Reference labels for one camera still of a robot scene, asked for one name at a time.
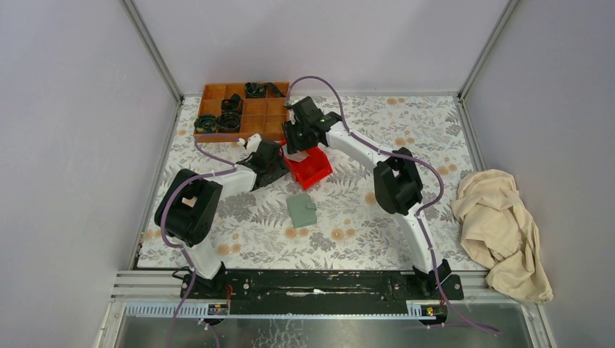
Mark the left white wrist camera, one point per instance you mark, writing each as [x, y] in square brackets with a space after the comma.
[251, 143]

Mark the floral patterned mat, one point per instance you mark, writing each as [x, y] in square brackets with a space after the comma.
[254, 230]

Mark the aluminium frame post right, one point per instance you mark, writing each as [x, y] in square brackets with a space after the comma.
[499, 27]

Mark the beige crumpled cloth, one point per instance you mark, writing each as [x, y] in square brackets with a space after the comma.
[499, 233]

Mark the stack of credit cards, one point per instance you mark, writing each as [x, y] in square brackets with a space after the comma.
[298, 156]

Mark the green card holder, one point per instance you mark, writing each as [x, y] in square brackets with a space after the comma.
[302, 210]

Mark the red plastic bin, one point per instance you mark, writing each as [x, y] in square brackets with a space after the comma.
[310, 171]

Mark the orange compartment tray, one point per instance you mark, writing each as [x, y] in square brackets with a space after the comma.
[230, 110]

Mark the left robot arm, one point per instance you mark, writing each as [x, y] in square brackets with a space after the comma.
[186, 213]

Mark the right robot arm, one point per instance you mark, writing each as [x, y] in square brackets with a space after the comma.
[396, 181]

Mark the aluminium frame post left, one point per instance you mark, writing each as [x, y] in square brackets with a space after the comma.
[142, 31]

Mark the aluminium frame post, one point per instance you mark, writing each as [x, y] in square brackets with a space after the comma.
[499, 27]
[142, 31]

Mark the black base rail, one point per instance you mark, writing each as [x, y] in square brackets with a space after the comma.
[325, 292]

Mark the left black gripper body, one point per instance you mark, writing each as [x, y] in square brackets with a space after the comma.
[275, 170]

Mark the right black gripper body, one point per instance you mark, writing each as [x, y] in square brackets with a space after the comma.
[296, 137]

